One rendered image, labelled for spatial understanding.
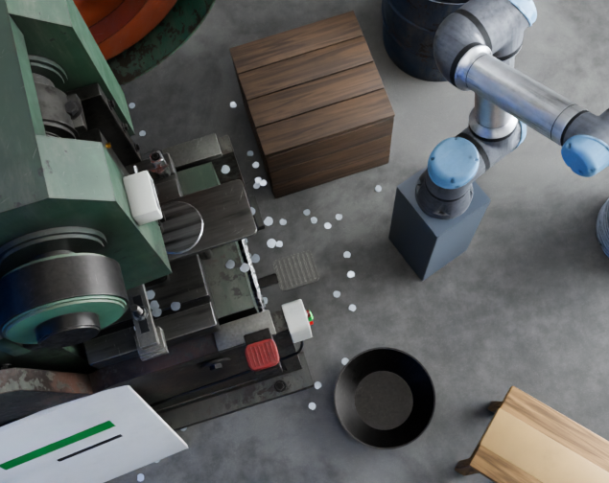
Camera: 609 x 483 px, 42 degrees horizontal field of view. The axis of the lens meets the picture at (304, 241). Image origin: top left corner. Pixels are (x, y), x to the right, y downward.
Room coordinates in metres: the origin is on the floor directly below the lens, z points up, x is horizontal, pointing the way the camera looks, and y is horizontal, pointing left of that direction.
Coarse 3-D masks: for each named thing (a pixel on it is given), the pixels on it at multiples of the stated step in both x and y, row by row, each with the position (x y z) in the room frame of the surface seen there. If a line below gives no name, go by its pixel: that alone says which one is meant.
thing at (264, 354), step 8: (256, 344) 0.34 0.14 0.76; (264, 344) 0.34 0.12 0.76; (272, 344) 0.33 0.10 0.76; (248, 352) 0.33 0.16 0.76; (256, 352) 0.32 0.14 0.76; (264, 352) 0.32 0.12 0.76; (272, 352) 0.32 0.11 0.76; (248, 360) 0.31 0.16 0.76; (256, 360) 0.30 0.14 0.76; (264, 360) 0.30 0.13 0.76; (272, 360) 0.30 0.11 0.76; (256, 368) 0.29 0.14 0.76; (264, 368) 0.29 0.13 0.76
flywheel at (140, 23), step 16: (80, 0) 1.00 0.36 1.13; (96, 0) 0.99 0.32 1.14; (112, 0) 0.99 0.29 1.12; (128, 0) 0.99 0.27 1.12; (144, 0) 0.97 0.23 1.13; (160, 0) 0.97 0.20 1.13; (176, 0) 0.98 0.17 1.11; (96, 16) 0.99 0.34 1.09; (112, 16) 0.98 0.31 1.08; (128, 16) 0.97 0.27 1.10; (144, 16) 0.97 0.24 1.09; (160, 16) 0.97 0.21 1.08; (96, 32) 0.97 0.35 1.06; (112, 32) 0.96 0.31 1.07; (128, 32) 0.96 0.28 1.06; (144, 32) 0.97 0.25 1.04; (112, 48) 0.95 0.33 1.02; (128, 48) 0.96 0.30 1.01
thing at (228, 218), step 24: (216, 192) 0.70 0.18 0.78; (240, 192) 0.69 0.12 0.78; (168, 216) 0.66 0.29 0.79; (192, 216) 0.65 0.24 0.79; (216, 216) 0.64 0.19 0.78; (240, 216) 0.63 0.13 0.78; (168, 240) 0.60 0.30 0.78; (192, 240) 0.59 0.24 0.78; (216, 240) 0.58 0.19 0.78; (240, 240) 0.58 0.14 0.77
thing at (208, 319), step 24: (144, 168) 0.82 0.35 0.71; (168, 192) 0.75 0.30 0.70; (192, 264) 0.56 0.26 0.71; (168, 288) 0.51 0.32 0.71; (192, 288) 0.50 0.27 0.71; (168, 312) 0.46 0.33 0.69; (192, 312) 0.45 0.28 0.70; (96, 336) 0.43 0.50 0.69; (120, 336) 0.42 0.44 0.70; (168, 336) 0.40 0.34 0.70; (192, 336) 0.40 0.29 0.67; (96, 360) 0.37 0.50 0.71; (120, 360) 0.37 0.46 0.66
